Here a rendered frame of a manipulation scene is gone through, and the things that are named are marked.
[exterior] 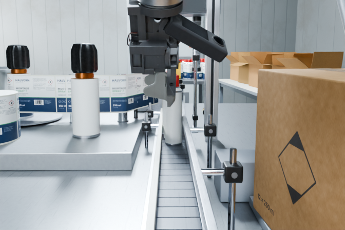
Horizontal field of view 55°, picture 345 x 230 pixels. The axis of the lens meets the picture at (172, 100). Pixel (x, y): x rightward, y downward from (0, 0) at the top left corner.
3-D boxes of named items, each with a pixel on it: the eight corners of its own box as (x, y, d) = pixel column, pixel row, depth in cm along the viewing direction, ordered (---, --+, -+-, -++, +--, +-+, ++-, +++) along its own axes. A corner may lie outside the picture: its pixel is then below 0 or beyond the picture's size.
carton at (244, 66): (226, 81, 416) (227, 52, 410) (259, 81, 424) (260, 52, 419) (241, 85, 372) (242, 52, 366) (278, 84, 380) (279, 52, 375)
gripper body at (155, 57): (134, 55, 63) (130, -8, 56) (180, 55, 63) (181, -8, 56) (131, 77, 57) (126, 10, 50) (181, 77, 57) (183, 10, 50)
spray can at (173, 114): (166, 140, 103) (165, 74, 100) (182, 141, 102) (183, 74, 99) (164, 145, 98) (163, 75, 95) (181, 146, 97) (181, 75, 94)
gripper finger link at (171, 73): (166, 84, 63) (165, 44, 58) (175, 84, 63) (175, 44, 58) (166, 100, 59) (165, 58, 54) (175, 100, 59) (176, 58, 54)
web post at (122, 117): (117, 120, 134) (116, 73, 131) (129, 120, 134) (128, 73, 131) (116, 122, 129) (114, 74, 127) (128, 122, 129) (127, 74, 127)
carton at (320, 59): (269, 95, 288) (271, 51, 282) (321, 93, 298) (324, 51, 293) (297, 102, 247) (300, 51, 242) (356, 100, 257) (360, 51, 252)
